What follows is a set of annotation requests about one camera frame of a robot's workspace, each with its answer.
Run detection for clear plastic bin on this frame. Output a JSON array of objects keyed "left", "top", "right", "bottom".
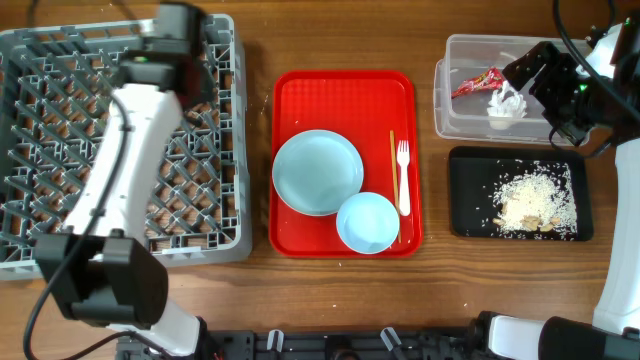
[{"left": 433, "top": 33, "right": 615, "bottom": 148}]

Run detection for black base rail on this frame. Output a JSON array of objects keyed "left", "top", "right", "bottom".
[{"left": 115, "top": 327, "right": 481, "bottom": 360}]

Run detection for light blue bowl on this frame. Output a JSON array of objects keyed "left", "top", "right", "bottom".
[{"left": 336, "top": 192, "right": 400, "bottom": 255}]

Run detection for white napkin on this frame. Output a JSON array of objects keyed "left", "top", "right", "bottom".
[{"left": 487, "top": 81, "right": 527, "bottom": 130}]

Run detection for grey dishwasher rack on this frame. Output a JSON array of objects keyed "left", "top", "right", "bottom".
[{"left": 1, "top": 14, "right": 252, "bottom": 281}]

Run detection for white plastic fork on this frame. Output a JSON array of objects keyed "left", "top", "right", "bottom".
[{"left": 396, "top": 140, "right": 411, "bottom": 216}]

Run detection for red plastic tray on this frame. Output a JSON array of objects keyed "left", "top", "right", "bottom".
[{"left": 269, "top": 70, "right": 424, "bottom": 258}]

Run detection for rice and food scraps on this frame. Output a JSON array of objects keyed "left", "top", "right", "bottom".
[{"left": 479, "top": 159, "right": 578, "bottom": 241}]

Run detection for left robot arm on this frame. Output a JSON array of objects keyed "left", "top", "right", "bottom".
[{"left": 22, "top": 46, "right": 219, "bottom": 359}]

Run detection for red snack wrapper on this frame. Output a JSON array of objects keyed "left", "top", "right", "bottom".
[{"left": 451, "top": 67, "right": 506, "bottom": 99}]

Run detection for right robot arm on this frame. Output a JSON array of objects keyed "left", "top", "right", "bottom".
[{"left": 465, "top": 11, "right": 639, "bottom": 359}]

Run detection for wooden chopstick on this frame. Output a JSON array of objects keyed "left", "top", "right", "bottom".
[{"left": 389, "top": 130, "right": 402, "bottom": 244}]

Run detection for black waste tray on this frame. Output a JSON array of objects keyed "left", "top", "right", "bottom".
[{"left": 449, "top": 146, "right": 594, "bottom": 241}]

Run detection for light blue plate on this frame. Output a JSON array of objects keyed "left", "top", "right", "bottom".
[{"left": 271, "top": 129, "right": 364, "bottom": 217}]

